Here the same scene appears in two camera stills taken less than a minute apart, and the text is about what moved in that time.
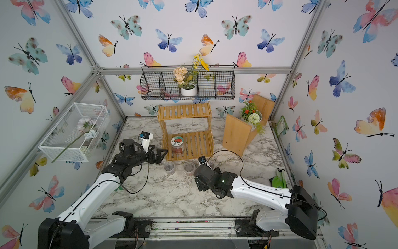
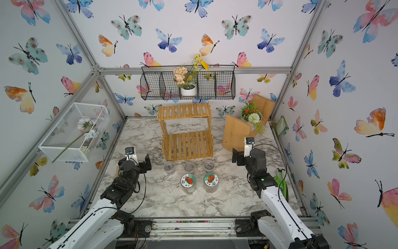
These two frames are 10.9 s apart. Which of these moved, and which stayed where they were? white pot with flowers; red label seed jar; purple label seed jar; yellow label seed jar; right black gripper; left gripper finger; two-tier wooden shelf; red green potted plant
Moved: left gripper finger; right black gripper
Stayed: red green potted plant; red label seed jar; two-tier wooden shelf; white pot with flowers; yellow label seed jar; purple label seed jar
